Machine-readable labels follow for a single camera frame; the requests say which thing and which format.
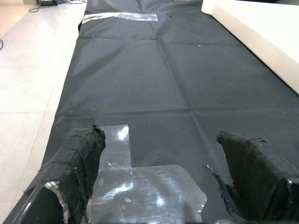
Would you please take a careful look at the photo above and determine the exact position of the white plastic table top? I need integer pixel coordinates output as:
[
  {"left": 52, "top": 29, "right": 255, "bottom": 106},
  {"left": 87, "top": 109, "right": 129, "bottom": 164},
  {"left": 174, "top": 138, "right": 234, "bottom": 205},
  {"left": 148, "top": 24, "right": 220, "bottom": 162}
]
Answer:
[{"left": 200, "top": 0, "right": 299, "bottom": 95}]

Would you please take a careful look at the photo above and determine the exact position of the wide clear tape patch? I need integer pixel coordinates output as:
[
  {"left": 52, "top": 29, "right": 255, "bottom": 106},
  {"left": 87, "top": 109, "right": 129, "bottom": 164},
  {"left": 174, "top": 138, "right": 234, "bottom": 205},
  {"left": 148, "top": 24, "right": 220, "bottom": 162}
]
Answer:
[{"left": 85, "top": 124, "right": 208, "bottom": 224}]

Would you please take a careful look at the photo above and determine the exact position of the narrow clear tape strip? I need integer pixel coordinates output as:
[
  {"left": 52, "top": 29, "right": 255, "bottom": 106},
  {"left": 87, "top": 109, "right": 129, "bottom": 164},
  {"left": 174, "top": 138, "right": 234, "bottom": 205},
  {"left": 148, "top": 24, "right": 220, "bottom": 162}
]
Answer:
[{"left": 81, "top": 13, "right": 159, "bottom": 24}]

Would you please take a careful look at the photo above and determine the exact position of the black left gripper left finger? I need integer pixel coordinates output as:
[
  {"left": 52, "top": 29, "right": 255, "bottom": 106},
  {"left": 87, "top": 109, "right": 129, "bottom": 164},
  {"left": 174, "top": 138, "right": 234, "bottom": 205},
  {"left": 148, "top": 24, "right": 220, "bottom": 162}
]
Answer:
[{"left": 2, "top": 124, "right": 107, "bottom": 224}]

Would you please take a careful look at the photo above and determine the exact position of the grey upright vacuum cleaner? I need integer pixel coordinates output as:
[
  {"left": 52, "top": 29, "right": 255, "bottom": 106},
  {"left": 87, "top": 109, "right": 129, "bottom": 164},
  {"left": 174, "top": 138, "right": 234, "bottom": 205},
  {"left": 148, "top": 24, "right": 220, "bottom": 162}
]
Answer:
[{"left": 36, "top": 0, "right": 58, "bottom": 7}]

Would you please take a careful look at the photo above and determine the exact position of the black tablecloth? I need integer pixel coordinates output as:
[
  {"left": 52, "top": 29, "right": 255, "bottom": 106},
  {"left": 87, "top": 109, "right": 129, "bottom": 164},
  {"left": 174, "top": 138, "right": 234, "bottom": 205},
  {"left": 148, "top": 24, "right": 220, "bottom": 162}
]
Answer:
[{"left": 46, "top": 0, "right": 299, "bottom": 224}]

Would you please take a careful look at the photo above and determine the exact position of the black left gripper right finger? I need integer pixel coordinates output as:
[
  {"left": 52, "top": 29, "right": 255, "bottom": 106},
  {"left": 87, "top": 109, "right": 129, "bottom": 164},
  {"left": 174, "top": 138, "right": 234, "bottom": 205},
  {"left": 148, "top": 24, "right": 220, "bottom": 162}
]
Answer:
[{"left": 216, "top": 130, "right": 299, "bottom": 222}]

